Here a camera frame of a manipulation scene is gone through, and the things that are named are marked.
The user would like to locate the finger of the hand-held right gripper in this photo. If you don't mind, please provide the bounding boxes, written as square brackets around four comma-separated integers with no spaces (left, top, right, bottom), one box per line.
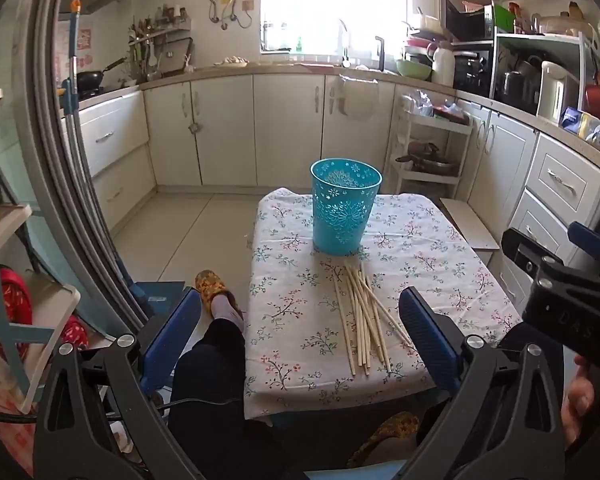
[567,221,600,281]
[501,228,563,281]

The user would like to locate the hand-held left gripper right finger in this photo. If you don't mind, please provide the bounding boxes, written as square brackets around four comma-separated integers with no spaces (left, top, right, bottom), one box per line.
[398,287,566,480]

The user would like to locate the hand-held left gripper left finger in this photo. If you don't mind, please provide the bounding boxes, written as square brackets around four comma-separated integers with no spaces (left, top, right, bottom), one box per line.
[32,286,203,480]

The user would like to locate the pile of wooden chopsticks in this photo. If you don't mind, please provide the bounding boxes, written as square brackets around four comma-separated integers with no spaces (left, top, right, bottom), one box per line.
[332,260,413,377]

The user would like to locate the teal openwork plastic basket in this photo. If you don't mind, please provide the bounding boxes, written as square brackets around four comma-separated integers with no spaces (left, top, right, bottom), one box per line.
[310,158,383,257]

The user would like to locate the person's right hand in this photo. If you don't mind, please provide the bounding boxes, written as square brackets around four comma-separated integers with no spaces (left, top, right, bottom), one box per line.
[561,355,596,445]

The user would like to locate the dark blue plastic object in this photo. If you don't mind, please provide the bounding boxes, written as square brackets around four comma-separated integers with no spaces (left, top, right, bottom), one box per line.
[129,280,187,322]

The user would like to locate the person's leg in black trousers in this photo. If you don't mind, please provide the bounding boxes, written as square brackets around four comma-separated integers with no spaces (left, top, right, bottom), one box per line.
[169,294,301,480]

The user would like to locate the white wooden stool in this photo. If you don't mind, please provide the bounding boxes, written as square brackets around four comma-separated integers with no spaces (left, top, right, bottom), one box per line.
[439,197,502,254]

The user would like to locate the yellow floral slipper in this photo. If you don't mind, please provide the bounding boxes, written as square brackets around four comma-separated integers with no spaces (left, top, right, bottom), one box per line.
[195,270,242,322]
[349,411,421,467]

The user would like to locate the cream panelled base cabinets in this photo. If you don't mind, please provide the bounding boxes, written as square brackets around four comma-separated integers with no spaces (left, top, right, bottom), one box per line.
[455,99,600,311]

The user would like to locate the red patterned bag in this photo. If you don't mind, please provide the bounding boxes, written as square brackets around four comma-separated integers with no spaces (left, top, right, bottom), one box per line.
[0,266,34,362]
[60,319,89,352]

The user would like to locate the floral tablecloth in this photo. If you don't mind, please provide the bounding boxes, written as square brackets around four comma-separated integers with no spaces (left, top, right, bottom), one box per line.
[242,187,523,421]

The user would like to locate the blue packet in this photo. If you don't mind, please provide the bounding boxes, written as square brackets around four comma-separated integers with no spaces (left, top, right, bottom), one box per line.
[560,107,589,134]

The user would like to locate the dark lidded pot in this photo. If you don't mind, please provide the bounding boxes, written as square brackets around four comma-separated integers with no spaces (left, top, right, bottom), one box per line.
[395,142,459,177]

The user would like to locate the red pot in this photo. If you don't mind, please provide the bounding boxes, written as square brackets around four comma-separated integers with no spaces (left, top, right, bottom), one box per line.
[584,82,600,124]

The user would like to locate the white countertop appliance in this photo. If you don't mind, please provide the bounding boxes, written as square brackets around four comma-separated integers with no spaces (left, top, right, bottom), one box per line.
[537,61,581,126]

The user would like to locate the teal and white folding rack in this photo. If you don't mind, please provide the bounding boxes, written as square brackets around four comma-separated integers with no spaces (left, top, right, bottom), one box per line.
[0,89,82,413]

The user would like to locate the white storage trolley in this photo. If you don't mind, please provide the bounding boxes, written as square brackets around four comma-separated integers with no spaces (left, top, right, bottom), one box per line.
[390,91,474,199]

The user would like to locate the black countertop oven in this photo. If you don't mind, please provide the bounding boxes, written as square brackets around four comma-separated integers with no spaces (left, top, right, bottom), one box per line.
[452,42,496,97]

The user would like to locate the cream drawers under stove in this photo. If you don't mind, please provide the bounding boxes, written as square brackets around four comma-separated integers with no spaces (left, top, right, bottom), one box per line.
[77,89,157,232]

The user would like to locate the white thermos jug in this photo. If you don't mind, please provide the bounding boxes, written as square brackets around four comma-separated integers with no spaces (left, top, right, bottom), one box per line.
[432,41,456,87]

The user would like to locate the white counter shelf rack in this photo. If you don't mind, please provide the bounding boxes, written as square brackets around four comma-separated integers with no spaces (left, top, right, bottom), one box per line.
[492,32,600,117]

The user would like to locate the green bowl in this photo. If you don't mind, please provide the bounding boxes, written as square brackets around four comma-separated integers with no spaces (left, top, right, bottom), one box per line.
[396,59,434,81]

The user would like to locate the hanging white plastic bag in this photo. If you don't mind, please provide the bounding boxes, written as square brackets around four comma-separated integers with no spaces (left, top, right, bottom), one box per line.
[337,75,382,122]

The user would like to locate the stack of bowls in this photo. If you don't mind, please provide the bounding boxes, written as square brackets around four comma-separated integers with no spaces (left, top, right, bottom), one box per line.
[403,35,439,61]

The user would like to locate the cream base cabinets under sink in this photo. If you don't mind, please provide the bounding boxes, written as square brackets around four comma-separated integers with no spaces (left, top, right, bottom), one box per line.
[140,72,397,189]

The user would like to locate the black microwave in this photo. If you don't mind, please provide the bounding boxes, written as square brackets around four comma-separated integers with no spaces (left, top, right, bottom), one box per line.
[442,0,494,42]

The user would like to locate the chrome sink faucet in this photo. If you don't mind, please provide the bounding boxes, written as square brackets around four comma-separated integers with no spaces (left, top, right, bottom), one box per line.
[336,18,354,69]

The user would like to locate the kitchen window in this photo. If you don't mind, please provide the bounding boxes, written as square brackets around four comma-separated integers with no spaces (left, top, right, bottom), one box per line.
[260,0,412,56]

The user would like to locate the black cable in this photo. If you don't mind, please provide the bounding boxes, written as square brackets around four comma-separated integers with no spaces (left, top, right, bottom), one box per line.
[152,394,242,412]

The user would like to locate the grey sliding door frame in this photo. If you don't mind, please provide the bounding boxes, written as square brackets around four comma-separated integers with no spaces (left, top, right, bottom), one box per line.
[10,0,151,341]

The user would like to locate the black wok with long handle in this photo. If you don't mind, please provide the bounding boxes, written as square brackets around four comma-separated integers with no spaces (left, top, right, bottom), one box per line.
[75,57,129,95]

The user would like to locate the blue handled mop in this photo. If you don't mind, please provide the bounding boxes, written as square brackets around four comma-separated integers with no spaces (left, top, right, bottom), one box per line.
[61,0,84,117]

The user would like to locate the wall utensil rack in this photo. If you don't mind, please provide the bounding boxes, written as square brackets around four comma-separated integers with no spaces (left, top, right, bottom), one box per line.
[127,5,195,82]

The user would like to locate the red wall stickers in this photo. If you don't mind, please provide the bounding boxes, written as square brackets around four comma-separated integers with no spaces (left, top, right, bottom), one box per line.
[76,29,94,69]

